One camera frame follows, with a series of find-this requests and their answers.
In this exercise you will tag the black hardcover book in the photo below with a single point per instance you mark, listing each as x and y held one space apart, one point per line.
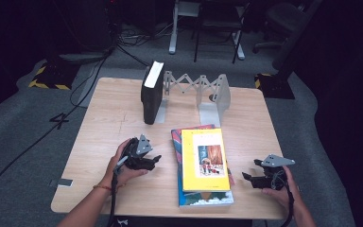
151 101

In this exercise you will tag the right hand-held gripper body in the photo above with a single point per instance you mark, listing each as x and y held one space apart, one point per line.
274 176

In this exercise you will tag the person's right hand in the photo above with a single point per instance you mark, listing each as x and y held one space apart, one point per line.
288 197

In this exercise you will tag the dark office chair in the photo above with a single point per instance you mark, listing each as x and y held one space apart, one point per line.
280 19

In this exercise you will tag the white desk frame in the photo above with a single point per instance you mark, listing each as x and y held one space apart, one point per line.
173 34

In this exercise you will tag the black slanted stand pole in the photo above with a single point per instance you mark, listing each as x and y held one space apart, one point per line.
291 47

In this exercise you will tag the yellow paperback book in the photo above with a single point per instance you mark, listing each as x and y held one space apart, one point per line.
201 138

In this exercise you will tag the dark equipment box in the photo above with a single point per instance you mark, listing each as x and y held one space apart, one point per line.
91 25

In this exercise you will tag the grey tape strip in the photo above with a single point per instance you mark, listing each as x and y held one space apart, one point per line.
63 183

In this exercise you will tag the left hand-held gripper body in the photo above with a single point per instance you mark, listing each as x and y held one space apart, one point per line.
135 154

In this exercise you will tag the white expandable bookend rack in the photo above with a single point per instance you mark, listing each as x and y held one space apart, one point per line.
209 115

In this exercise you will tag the person's left hand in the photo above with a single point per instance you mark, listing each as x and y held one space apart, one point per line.
115 175

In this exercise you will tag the person's dark clothing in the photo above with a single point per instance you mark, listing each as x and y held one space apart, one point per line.
186 222

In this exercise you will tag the black folding chair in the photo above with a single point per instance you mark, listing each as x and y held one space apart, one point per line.
220 23

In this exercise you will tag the red illustrated book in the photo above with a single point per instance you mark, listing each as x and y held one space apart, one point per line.
176 145

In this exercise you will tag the grey stand base plate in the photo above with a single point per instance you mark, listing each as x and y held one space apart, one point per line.
82 57

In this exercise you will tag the blue paperback book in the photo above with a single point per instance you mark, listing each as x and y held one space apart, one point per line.
201 200

